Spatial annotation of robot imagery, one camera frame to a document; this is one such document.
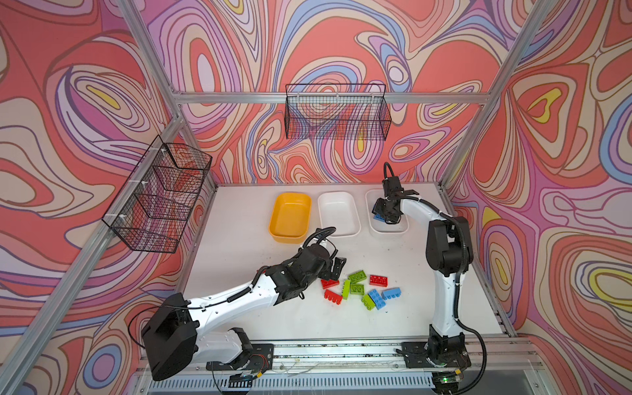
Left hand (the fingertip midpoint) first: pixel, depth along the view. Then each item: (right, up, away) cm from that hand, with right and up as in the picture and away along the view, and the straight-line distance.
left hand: (332, 255), depth 80 cm
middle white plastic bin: (+4, +15, +29) cm, 33 cm away
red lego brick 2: (0, -15, +5) cm, 16 cm away
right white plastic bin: (+21, +8, +20) cm, 30 cm away
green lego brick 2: (+9, -13, +6) cm, 17 cm away
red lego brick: (+16, -11, +9) cm, 21 cm away
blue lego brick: (+20, +12, +21) cm, 31 cm away
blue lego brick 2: (+16, -16, +4) cm, 23 cm away
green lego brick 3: (+5, -13, +6) cm, 15 cm away
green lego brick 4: (+12, -17, +3) cm, 21 cm away
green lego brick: (+10, -9, +9) cm, 16 cm away
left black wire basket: (-56, +18, -2) cm, 59 cm away
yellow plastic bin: (-17, +11, +27) cm, 34 cm away
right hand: (+23, +12, +25) cm, 36 cm away
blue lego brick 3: (+21, -14, +5) cm, 26 cm away
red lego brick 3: (-1, -12, +9) cm, 15 cm away
